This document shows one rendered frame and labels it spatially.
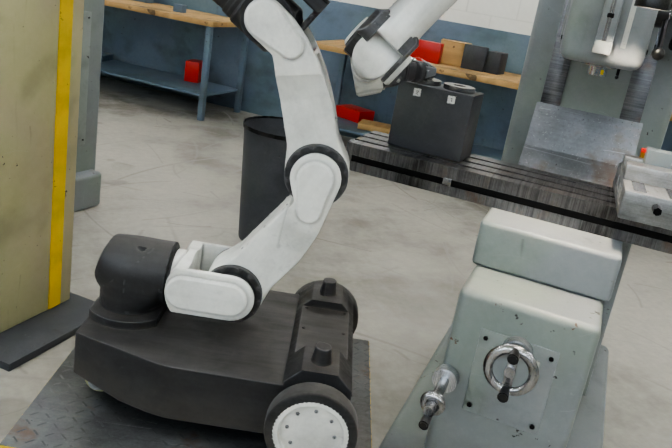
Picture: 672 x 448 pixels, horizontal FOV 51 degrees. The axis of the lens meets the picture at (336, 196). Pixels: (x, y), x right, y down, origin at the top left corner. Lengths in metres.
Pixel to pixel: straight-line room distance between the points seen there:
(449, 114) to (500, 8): 4.29
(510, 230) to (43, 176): 1.67
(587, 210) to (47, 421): 1.37
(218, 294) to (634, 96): 1.38
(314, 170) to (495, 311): 0.53
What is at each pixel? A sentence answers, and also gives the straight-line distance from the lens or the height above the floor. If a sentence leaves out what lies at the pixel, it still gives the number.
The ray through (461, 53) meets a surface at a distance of 5.79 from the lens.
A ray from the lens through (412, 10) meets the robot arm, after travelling 1.44.
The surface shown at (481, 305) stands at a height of 0.75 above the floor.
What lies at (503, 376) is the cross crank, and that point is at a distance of 1.59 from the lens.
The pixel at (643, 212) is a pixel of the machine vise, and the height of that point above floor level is 1.01.
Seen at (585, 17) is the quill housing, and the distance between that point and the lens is 1.85.
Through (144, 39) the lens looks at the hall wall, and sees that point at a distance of 7.68.
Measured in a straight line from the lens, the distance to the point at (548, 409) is 1.75.
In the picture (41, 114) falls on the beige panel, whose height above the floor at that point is 0.81.
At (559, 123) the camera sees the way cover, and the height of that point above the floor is 1.09.
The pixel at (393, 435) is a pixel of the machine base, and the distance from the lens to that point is 2.13.
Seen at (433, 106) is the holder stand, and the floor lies 1.12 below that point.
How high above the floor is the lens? 1.42
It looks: 17 degrees down
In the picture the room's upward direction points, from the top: 9 degrees clockwise
